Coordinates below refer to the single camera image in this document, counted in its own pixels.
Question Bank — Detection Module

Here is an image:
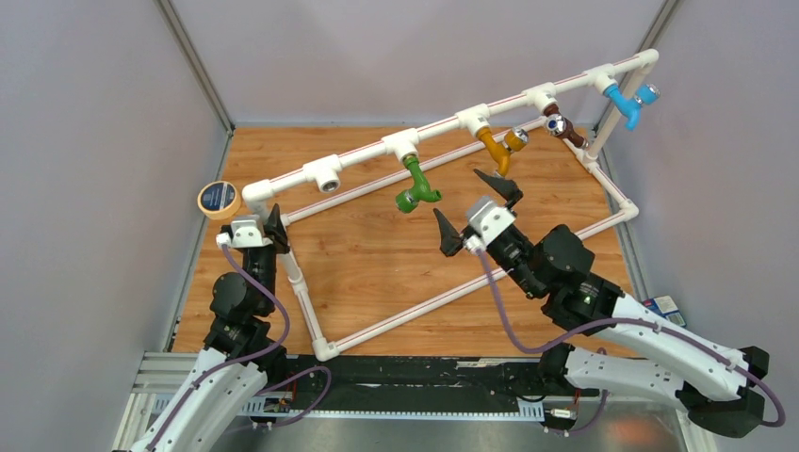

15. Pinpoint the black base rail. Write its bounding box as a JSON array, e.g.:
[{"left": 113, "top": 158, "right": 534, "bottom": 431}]
[{"left": 269, "top": 355, "right": 599, "bottom": 413}]

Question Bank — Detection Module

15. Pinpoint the green water faucet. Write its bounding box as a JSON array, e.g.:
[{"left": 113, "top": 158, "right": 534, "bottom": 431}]
[{"left": 395, "top": 154, "right": 443, "bottom": 214}]

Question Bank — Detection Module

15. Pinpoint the brown water faucet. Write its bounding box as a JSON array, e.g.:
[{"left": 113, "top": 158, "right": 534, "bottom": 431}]
[{"left": 542, "top": 103, "right": 589, "bottom": 149}]

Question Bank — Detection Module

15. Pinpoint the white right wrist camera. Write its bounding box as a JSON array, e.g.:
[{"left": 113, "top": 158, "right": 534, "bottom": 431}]
[{"left": 464, "top": 196, "right": 516, "bottom": 254}]

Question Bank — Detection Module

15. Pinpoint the masking tape roll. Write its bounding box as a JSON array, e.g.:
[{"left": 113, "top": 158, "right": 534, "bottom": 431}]
[{"left": 196, "top": 180, "right": 241, "bottom": 220}]

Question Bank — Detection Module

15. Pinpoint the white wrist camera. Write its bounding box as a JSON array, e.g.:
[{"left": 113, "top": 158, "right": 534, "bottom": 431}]
[
  {"left": 215, "top": 215, "right": 273, "bottom": 249},
  {"left": 464, "top": 196, "right": 516, "bottom": 254}
]

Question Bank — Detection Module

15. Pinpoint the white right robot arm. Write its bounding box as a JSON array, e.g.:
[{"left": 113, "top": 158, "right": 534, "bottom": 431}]
[{"left": 435, "top": 175, "right": 776, "bottom": 439}]

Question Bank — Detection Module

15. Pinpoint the blue water faucet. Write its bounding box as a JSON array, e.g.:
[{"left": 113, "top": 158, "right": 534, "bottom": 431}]
[{"left": 603, "top": 84, "right": 660, "bottom": 131}]

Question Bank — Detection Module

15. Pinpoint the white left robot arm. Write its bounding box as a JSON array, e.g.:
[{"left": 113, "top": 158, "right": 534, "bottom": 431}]
[{"left": 130, "top": 205, "right": 290, "bottom": 451}]

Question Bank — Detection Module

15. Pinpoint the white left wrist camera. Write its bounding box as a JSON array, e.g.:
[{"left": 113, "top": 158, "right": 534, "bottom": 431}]
[{"left": 215, "top": 215, "right": 273, "bottom": 249}]

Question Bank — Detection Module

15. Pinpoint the blue green small box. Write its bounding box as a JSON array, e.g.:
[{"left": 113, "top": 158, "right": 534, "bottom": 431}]
[{"left": 642, "top": 296, "right": 687, "bottom": 327}]

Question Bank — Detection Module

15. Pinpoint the yellow water faucet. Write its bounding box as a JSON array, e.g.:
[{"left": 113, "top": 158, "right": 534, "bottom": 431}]
[{"left": 475, "top": 126, "right": 529, "bottom": 178}]

